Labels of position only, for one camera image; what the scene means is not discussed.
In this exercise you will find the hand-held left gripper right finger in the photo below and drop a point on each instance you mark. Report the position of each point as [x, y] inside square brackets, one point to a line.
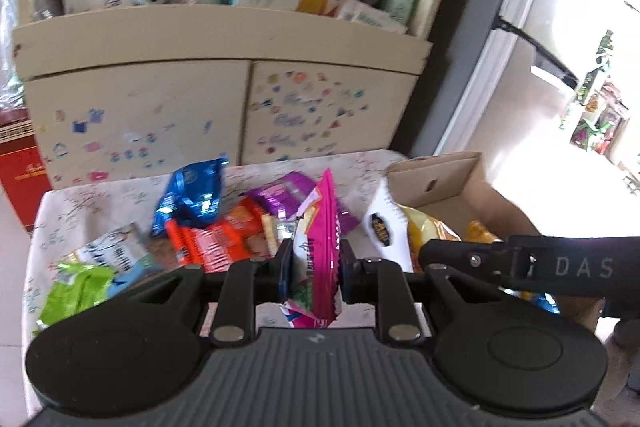
[345, 274]

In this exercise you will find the cream shelf cabinet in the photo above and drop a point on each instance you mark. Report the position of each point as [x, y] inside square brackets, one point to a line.
[150, 37]

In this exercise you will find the yellow chip bag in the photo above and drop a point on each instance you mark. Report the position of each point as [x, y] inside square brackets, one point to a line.
[427, 227]

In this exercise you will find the blue foil snack packet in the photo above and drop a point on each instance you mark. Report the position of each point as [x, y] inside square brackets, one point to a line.
[542, 304]
[192, 197]

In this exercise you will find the orange red biscuit packet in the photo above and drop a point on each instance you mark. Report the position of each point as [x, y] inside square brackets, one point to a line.
[225, 242]

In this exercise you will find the red carton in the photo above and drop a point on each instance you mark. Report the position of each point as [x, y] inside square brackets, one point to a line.
[15, 172]

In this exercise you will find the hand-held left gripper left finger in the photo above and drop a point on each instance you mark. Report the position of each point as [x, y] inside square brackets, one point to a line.
[284, 269]

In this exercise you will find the light blue white snack packet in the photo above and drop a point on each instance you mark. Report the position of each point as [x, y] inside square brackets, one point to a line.
[110, 252]

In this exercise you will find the pink snack packet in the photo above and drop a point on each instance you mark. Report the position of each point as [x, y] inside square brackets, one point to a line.
[320, 227]

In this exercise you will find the clear plastic bag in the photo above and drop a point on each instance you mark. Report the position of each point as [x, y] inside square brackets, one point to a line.
[6, 57]

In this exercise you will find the purple snack packet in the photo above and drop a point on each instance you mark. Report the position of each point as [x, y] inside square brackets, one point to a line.
[280, 197]

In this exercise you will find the flat white box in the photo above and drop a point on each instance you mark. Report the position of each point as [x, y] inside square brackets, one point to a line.
[370, 17]

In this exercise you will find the cardboard box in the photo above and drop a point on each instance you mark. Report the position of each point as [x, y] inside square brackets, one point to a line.
[450, 187]

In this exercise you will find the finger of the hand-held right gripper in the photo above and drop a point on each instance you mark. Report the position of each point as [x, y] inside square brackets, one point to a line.
[460, 257]

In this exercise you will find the green snack packet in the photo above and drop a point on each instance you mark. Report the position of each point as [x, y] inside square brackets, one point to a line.
[75, 287]

